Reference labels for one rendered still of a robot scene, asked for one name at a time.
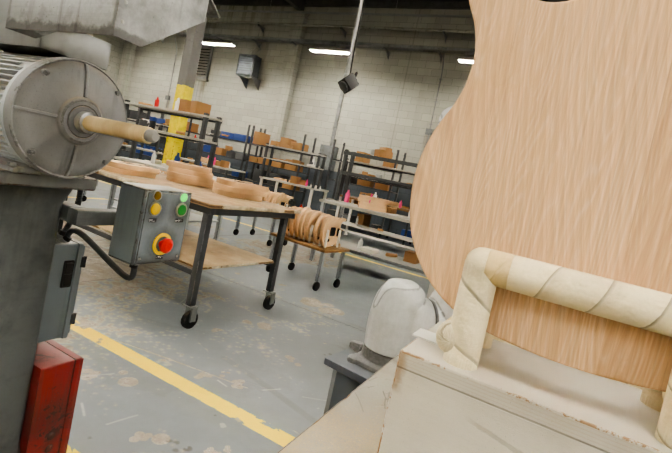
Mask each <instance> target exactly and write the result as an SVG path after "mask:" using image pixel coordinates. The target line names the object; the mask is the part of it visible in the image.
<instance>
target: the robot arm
mask: <svg viewBox="0 0 672 453"><path fill-rule="evenodd" d="M451 108H452V106H451V107H448V108H446V109H445V110H444V111H442V113H441V115H440V117H439V121H438V124H439V123H440V122H441V120H442V119H443V118H444V116H445V115H446V114H447V113H448V112H449V110H450V109H451ZM452 315H453V309H452V308H451V307H450V306H449V305H448V304H447V303H446V302H445V301H444V300H443V299H442V298H441V296H440V295H439V294H438V293H437V291H436V290H434V292H433V293H432V294H431V296H430V297H429V298H425V292H424V291H423V289H422V288H421V287H420V286H419V285H418V284H417V283H415V282H413V281H411V280H407V279H402V278H392V279H389V280H388V281H387V282H385V283H384V284H383V285H382V286H381V288H380V289H379V291H378V292H377V294H376V296H375V298H374V300H373V303H372V306H371V309H370V313H369V317H368V321H367V326H366V333H365V340H364V342H360V341H356V340H352V341H351V342H350V344H349V347H350V348H351V349H352V350H354V351H355V352H357V353H355V354H350V355H348V357H347V361H348V362H350V363H352V364H355V365H358V366H360V367H362V368H364V369H366V370H368V371H370V372H372V373H376V372H377V371H378V370H379V369H380V368H382V367H383V366H384V365H385V364H387V363H388V362H389V361H390V360H392V359H393V358H394V357H395V356H397V355H398V354H399V352H400V350H401V349H403V348H404V347H405V346H407V345H408V344H409V343H411V342H412V341H413V340H415V339H416V338H418V337H415V336H412V334H413V333H415V332H416V331H417V330H419V329H420V328H422V329H425V330H429V329H430V328H431V327H433V326H434V325H435V324H437V323H438V322H439V321H442V322H444V321H446V320H447V319H448V318H450V317H451V316H452Z"/></svg>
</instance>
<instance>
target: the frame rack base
mask: <svg viewBox="0 0 672 453"><path fill-rule="evenodd" d="M443 354H444V352H443V351H442V350H441V349H440V348H439V347H438V345H436V344H434V343H431V342H428V341H426V340H423V339H420V338H416V339H415V340H413V341H412V342H411V343H409V344H408V345H407V346H405V347H404V348H403V349H401V350H400V352H399V357H398V361H397V366H396V370H395V375H394V379H393V384H392V388H391V393H390V397H389V402H388V406H387V410H386V415H385V419H384V424H383V428H382V433H381V437H380V442H379V446H378V451H377V453H672V450H671V449H670V448H668V447H666V446H665V445H663V444H662V443H660V442H659V441H658V440H657V439H656V438H655V431H656V427H657V424H658V420H659V416H660V412H658V411H656V410H654V409H652V408H650V407H648V406H646V405H645V404H643V403H642V402H641V401H640V396H641V393H642V390H641V389H638V388H635V387H632V386H629V385H626V384H623V383H621V382H618V381H615V380H611V379H608V378H604V377H601V376H597V375H594V374H590V373H587V372H584V371H581V370H578V369H575V368H571V367H568V366H565V365H563V364H560V363H557V362H554V361H552V360H549V359H546V358H543V357H541V356H538V355H536V354H534V353H531V352H529V351H526V350H524V349H521V348H518V347H515V346H513V345H510V344H507V343H504V342H501V341H498V340H495V339H493V342H492V346H491V348H489V349H485V348H482V351H481V355H480V359H479V363H478V368H477V370H474V371H468V370H463V369H459V368H456V367H454V366H452V365H450V364H448V363H447V362H445V361H444V360H443Z"/></svg>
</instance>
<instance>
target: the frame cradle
mask: <svg viewBox="0 0 672 453"><path fill-rule="evenodd" d="M451 319H452V316H451V317H450V318H448V319H447V320H446V321H444V322H443V323H442V324H441V325H440V326H439V327H438V329H437V332H436V342H437V344H438V347H439V348H440V349H441V350H442V351H443V352H448V351H449V350H451V349H452V348H453V346H454V344H455V335H454V333H453V328H452V326H451Z"/></svg>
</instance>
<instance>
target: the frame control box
mask: <svg viewBox="0 0 672 453"><path fill-rule="evenodd" d="M156 190H160V191H161V192H162V198H161V199H160V200H159V201H154V200H153V197H152V196H153V193H154V191H156ZM183 192H186V193H187V194H188V199H187V201H186V202H184V203H182V202H180V200H179V197H180V194H181V193H183ZM191 195H192V193H190V192H188V191H184V190H180V189H177V188H173V187H170V186H161V185H151V184H141V183H130V182H122V183H121V188H120V194H119V199H118V204H117V210H116V215H115V220H114V226H113V231H112V237H111V242H110V247H109V253H108V255H109V256H111V257H113V258H116V259H118V260H121V261H123V262H125V263H128V264H130V265H129V267H130V268H131V271H130V275H129V274H127V273H126V272H124V271H123V270H122V269H121V268H120V267H119V266H118V265H117V264H116V263H115V262H114V261H113V260H112V259H111V258H110V257H109V256H108V255H107V254H106V253H105V252H104V251H103V250H102V249H101V247H100V246H99V245H98V244H97V243H96V242H95V241H94V240H93V239H92V238H91V237H89V236H88V235H87V234H86V233H85V232H84V231H82V230H81V229H78V228H70V229H68V230H67V231H66V233H65V235H64V236H63V238H62V237H61V238H60V239H59V240H58V241H59V242H63V243H69V242H70V241H71V240H72V237H71V235H72V234H77V235H78V236H80V237H81V238H82V239H83V240H84V241H85V242H86V243H87V244H88V245H89V246H90V247H91V248H92V249H93V250H94V251H95V252H96V253H97V254H98V255H99V256H100V257H101V258H102V259H103V260H104V261H105V262H106V263H107V264H108V265H109V266H110V267H111V268H112V269H113V270H114V271H115V272H116V273H117V274H118V275H119V276H120V277H122V278H123V279H125V280H128V281H130V280H133V279H134V278H135V277H136V274H137V268H138V265H140V264H149V263H160V262H170V261H178V260H179V257H180V252H181V247H182V242H183V236H184V231H185V226H186V221H187V216H188V211H189V206H190V200H191ZM155 203H157V204H159V205H160V207H161V210H160V212H159V213H158V214H156V215H153V214H152V213H151V207H152V205H153V204H155ZM180 205H185V206H186V213H185V214H184V215H179V214H178V208H179V206H180ZM165 238H169V239H171V240H172V241H173V248H172V250H171V251H170V252H168V253H163V252H161V251H160V249H159V242H160V241H162V240H163V239H165Z"/></svg>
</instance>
